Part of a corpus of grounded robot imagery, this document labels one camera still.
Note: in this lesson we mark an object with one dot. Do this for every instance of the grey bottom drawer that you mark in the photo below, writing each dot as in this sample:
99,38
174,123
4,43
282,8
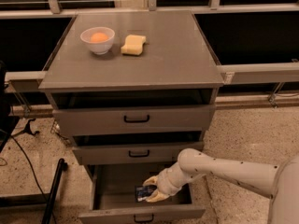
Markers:
113,199

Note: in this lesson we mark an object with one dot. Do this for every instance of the yellow sponge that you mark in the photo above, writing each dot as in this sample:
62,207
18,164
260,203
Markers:
133,45

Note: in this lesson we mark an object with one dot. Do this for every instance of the white ceramic bowl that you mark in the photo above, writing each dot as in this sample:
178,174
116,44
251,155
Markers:
98,48

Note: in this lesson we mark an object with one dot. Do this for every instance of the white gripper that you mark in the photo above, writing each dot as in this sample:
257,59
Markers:
166,182

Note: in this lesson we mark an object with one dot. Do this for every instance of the grey top drawer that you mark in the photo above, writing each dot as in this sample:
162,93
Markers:
119,112

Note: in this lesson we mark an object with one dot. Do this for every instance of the grey drawer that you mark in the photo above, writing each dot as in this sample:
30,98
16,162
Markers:
119,112
113,199
135,147

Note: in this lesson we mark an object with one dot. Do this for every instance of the grey drawer cabinet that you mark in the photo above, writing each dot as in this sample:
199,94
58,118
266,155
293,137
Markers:
174,57

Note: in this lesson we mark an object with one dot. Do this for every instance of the metal window railing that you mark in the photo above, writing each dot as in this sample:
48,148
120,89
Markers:
149,6

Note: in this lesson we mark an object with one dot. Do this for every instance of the orange fruit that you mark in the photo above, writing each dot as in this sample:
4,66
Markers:
99,37

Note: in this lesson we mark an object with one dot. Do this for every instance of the dark blue rxbar wrapper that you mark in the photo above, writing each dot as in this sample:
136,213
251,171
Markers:
143,192

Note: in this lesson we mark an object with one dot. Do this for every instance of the black pole stand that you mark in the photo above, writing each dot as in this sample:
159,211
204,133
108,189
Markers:
61,166

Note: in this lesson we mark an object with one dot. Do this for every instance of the black tripod foot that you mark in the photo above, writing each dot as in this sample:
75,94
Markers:
27,129

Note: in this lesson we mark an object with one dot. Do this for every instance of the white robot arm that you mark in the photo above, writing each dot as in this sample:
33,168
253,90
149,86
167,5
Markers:
278,183

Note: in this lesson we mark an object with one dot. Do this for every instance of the grey middle drawer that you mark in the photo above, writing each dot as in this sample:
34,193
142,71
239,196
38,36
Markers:
135,147

